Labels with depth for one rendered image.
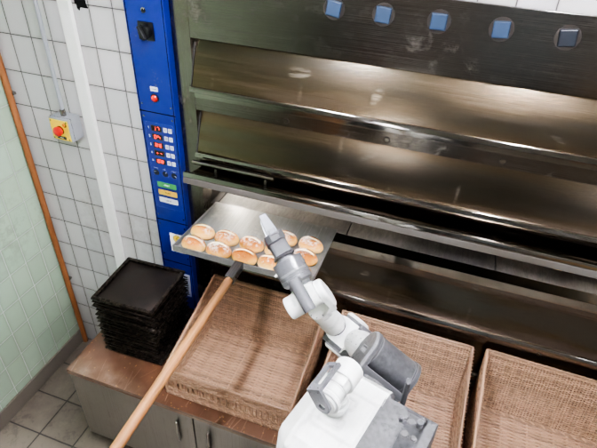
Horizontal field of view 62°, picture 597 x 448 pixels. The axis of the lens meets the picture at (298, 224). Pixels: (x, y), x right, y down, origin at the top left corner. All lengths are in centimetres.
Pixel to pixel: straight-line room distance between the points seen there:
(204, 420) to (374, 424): 111
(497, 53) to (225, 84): 88
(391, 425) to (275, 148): 107
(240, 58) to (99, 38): 56
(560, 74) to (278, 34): 84
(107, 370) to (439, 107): 172
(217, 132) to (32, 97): 86
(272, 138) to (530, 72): 87
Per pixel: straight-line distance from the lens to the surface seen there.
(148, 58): 193
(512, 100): 165
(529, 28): 157
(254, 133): 187
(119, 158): 226
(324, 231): 202
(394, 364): 130
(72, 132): 227
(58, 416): 305
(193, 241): 189
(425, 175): 175
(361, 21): 161
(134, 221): 242
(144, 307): 214
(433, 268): 196
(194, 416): 218
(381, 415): 119
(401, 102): 165
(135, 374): 233
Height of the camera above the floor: 238
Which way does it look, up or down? 36 degrees down
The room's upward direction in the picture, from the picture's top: 3 degrees clockwise
